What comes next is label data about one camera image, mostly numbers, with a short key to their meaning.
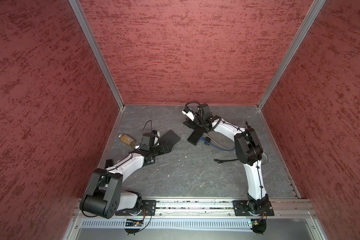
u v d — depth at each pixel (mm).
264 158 924
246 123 1100
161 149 793
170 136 1027
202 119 793
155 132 839
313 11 723
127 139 945
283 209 763
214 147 962
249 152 566
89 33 797
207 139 976
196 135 1003
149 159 649
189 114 864
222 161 899
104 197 417
